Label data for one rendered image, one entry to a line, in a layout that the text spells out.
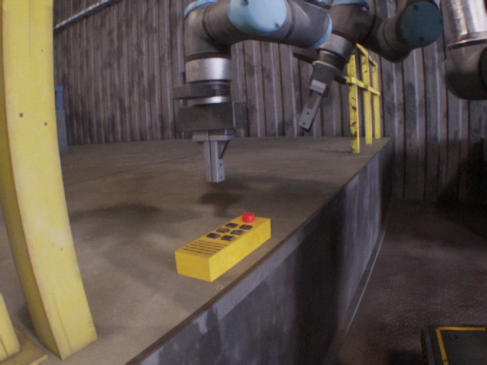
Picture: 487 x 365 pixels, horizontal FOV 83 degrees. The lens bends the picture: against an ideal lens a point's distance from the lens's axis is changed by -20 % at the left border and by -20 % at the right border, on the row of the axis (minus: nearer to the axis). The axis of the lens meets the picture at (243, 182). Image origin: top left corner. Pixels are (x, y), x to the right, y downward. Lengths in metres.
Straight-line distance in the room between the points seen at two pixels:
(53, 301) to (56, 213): 0.11
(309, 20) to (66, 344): 0.64
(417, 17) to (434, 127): 3.23
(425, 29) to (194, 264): 0.64
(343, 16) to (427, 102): 3.16
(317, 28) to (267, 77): 3.70
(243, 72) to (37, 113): 4.19
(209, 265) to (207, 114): 0.27
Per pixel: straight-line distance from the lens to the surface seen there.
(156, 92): 5.44
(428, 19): 0.75
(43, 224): 0.40
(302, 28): 0.63
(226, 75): 0.64
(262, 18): 0.55
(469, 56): 1.00
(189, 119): 0.67
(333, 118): 4.04
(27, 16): 0.41
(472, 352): 1.11
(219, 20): 0.58
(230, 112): 0.62
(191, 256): 0.59
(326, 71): 0.76
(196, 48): 0.64
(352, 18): 0.83
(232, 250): 0.63
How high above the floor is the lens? 0.98
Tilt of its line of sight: 11 degrees down
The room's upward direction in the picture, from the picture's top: 3 degrees counter-clockwise
